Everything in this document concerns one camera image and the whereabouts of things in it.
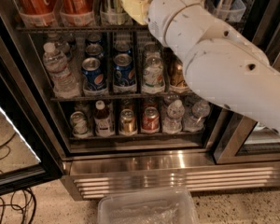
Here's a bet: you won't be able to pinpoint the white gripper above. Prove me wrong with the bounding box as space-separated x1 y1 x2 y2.
117 0 203 48

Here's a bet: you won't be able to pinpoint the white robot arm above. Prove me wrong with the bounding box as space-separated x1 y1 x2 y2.
120 0 280 135

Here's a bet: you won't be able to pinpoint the blue Pepsi can front right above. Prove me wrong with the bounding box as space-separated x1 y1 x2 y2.
113 53 136 92

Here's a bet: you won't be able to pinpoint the blue pepsi can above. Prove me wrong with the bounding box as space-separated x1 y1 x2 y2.
113 53 136 92
81 57 107 94

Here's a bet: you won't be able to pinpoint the gold brown soda can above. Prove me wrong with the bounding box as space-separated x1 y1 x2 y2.
168 58 189 91

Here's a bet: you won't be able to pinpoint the blue Pepsi can front left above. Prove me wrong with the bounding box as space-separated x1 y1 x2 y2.
81 57 107 94

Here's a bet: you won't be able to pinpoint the clear water bottle middle shelf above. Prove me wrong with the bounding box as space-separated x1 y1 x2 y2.
43 42 80 99

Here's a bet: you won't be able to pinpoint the red can bottom shelf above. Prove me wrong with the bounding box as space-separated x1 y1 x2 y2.
142 106 160 133

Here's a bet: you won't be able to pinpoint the gold can bottom shelf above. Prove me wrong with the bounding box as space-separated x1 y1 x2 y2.
119 109 136 136

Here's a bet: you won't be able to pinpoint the silver green can bottom shelf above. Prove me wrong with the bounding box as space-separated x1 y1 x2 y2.
70 111 91 138

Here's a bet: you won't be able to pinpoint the steel fridge vent grille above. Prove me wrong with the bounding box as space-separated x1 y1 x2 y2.
62 161 280 201

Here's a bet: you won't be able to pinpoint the open glass fridge door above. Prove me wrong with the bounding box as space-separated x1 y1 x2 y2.
0 0 64 198

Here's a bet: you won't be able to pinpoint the water bottle bottom left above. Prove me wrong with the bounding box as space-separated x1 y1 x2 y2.
162 99 185 134

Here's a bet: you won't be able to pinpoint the water bottle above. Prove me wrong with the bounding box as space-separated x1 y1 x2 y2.
162 99 185 134
183 100 210 133

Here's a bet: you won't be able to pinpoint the water bottle bottom right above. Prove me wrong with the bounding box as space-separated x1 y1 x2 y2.
183 100 210 133

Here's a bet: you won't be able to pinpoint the brown drink bottle white cap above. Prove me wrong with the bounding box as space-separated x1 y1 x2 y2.
94 100 114 137

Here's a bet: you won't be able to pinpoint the clear plastic bin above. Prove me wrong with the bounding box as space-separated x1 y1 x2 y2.
97 187 200 224

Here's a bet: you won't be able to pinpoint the top wire shelf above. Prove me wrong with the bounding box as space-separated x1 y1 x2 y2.
16 21 246 34

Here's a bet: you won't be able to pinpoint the wire shelf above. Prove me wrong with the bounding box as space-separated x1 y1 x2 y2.
50 91 194 102
16 21 246 34

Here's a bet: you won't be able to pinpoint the middle wire shelf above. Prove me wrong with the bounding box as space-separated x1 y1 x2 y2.
50 91 194 102

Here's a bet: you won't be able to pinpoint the black cables on floor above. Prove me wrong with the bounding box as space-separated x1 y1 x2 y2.
0 187 37 224

